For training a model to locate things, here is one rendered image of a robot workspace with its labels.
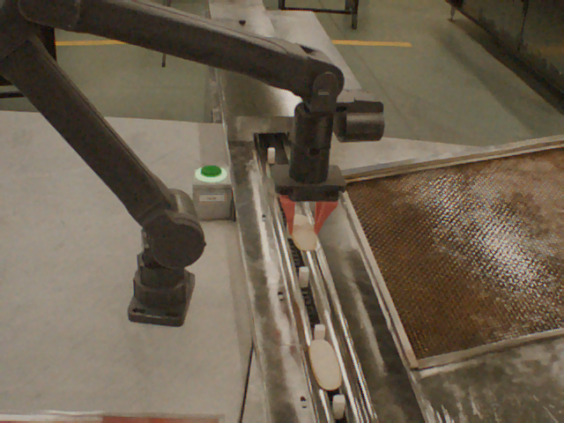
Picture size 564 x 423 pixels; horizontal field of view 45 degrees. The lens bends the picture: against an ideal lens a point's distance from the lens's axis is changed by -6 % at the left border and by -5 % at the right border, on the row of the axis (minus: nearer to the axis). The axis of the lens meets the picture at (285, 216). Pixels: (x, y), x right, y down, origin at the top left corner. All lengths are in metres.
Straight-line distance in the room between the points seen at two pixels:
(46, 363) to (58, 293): 0.16
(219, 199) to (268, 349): 0.40
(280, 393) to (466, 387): 0.23
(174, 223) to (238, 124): 0.55
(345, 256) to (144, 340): 0.39
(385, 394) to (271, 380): 0.16
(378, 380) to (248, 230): 0.36
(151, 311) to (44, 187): 0.48
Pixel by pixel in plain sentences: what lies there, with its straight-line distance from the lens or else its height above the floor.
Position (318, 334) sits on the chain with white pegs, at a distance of 1.00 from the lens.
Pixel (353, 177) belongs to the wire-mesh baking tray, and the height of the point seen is 0.90.
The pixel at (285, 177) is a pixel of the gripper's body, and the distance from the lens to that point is 1.03.
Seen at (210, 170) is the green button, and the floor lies 0.91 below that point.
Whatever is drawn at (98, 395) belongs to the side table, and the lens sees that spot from 0.97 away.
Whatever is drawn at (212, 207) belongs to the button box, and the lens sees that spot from 1.30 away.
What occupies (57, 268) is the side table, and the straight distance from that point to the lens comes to 1.21.
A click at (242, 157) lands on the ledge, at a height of 0.86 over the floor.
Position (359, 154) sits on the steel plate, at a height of 0.82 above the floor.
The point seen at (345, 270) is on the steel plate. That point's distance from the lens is 1.20.
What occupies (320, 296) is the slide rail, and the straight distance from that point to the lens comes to 1.09.
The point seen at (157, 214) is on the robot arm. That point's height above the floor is 1.00.
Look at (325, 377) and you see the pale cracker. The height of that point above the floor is 0.86.
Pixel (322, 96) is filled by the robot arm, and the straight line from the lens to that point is 0.96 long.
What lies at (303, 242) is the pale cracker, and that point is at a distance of 1.06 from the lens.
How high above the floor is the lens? 1.51
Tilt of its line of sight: 31 degrees down
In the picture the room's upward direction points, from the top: 4 degrees clockwise
